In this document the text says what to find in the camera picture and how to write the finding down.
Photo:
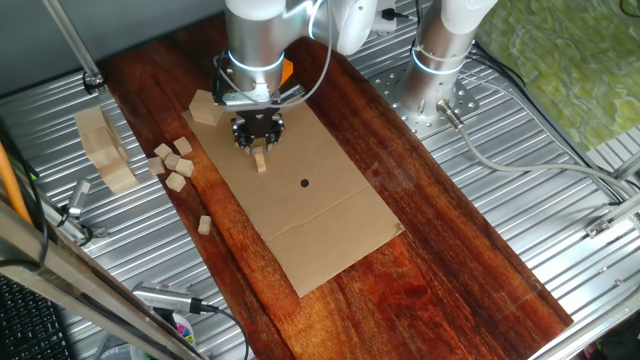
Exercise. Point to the aluminium profile bar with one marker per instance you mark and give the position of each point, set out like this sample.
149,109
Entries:
612,215

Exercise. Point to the orange emergency stop button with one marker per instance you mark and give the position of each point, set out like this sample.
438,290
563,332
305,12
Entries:
286,71

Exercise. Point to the brown cardboard sheet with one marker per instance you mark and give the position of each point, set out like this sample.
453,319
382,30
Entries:
300,225

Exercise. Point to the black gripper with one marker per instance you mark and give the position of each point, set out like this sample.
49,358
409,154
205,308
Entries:
257,121

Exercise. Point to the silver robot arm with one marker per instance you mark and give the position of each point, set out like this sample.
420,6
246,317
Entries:
250,40

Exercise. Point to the orange pole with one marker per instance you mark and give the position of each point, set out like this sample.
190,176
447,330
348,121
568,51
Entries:
10,185

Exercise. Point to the white power strip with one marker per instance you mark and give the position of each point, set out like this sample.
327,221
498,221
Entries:
387,26

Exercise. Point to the large wooden block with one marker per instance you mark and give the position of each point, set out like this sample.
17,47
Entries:
119,178
107,159
90,121
202,107
95,145

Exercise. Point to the orange box red button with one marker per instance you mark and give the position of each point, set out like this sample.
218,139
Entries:
292,95

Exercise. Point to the black wrist-mounted device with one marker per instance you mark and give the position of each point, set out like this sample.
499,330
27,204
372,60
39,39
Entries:
218,85

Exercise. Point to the metal frame bar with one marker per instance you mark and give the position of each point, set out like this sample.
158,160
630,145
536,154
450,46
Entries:
75,280

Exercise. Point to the black power plug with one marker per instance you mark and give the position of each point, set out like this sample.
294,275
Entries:
392,14

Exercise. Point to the silver wrist bracket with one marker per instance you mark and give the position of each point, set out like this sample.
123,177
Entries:
245,98

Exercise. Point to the silver camera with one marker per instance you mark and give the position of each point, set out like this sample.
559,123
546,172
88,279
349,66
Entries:
79,192
160,296

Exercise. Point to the metal stand pole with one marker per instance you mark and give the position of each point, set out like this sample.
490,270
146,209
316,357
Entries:
70,42

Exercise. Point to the red-brown wooden board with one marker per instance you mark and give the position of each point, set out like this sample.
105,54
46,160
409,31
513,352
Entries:
425,250

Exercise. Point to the black keyboard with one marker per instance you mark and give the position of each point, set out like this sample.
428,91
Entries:
30,325

